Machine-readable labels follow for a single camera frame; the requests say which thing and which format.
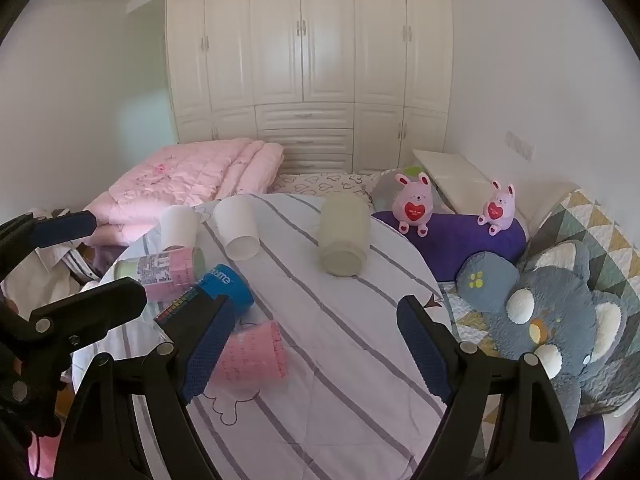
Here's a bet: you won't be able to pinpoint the white wardrobe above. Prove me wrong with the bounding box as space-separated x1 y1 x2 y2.
165 0 456 174

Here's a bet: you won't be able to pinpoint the wall sockets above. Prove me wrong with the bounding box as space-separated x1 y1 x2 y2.
505 131 535 161

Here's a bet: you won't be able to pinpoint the white bedside box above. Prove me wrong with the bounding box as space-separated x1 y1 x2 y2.
411 149 531 222

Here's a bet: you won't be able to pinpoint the grey plush animal cushion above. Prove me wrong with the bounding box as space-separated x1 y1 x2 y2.
481 240 629 434

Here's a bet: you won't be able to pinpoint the white cup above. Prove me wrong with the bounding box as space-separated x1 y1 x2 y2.
160 205 200 252
214 195 261 261

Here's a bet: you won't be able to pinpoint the blue-grey paw cushion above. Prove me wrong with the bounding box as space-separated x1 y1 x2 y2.
456 251 521 316

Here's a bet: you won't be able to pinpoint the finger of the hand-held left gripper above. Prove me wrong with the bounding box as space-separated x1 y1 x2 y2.
27 276 149 348
0 209 99 261

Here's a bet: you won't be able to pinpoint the purple cushion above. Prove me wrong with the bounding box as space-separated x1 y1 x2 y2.
570 412 627 472

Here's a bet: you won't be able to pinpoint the purple bolster pillow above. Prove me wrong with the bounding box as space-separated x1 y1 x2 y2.
371 210 530 284

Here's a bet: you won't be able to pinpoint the large pink bunny toy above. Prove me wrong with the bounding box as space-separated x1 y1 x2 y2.
391 171 435 237

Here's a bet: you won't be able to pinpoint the heart print bed sheet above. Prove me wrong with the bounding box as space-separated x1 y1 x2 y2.
267 171 387 199

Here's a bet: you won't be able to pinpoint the pink translucent cup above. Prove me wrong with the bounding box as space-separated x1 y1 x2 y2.
210 321 290 394

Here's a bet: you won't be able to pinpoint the blue cup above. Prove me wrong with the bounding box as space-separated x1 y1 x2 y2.
154 263 255 332

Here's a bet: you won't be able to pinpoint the pink quilt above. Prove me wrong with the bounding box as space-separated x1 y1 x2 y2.
82 139 286 249

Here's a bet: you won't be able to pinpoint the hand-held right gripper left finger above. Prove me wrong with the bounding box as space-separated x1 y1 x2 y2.
52 295 238 480

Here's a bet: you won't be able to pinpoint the pink labelled bottle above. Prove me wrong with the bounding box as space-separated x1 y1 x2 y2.
114 246 206 304

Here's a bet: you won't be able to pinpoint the frosted translucent cup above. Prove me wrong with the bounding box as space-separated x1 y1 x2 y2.
319 192 372 278

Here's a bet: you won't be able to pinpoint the white striped shirt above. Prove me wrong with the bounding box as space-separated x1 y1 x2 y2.
2 207 103 311

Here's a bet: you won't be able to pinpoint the small pink bunny toy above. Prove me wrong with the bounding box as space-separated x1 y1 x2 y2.
477 180 517 237

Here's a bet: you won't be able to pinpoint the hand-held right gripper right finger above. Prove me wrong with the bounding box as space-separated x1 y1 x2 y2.
396 294 577 480

